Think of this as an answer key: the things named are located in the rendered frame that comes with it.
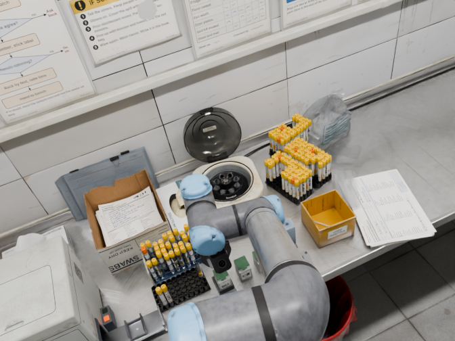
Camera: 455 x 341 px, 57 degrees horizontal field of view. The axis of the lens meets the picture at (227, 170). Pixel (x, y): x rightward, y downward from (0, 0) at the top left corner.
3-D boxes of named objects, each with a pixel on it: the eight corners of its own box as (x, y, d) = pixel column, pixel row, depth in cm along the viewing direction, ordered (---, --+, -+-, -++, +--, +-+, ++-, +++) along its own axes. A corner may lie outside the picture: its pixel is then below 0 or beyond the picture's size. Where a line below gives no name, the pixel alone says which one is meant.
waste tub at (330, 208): (318, 249, 137) (319, 231, 130) (300, 220, 146) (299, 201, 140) (355, 235, 139) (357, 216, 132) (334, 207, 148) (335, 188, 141)
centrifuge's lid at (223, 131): (177, 119, 144) (174, 108, 151) (193, 175, 159) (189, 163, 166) (236, 103, 146) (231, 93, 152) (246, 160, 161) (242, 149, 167)
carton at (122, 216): (111, 277, 141) (95, 252, 131) (96, 218, 161) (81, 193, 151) (179, 247, 146) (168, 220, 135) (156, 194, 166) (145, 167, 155)
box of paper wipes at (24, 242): (13, 286, 144) (-7, 266, 135) (10, 261, 152) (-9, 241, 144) (76, 256, 149) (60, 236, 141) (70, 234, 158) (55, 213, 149)
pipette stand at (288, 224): (269, 258, 137) (267, 240, 130) (262, 242, 142) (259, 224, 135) (298, 247, 139) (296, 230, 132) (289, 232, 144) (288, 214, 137)
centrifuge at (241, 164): (209, 245, 145) (202, 224, 136) (193, 187, 166) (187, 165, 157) (275, 226, 146) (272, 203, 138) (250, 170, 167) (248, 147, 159)
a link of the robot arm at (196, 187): (179, 199, 96) (175, 174, 102) (189, 229, 104) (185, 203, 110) (212, 191, 96) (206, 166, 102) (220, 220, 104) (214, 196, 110)
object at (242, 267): (242, 283, 133) (239, 271, 128) (235, 271, 136) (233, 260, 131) (252, 277, 133) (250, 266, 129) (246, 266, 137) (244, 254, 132)
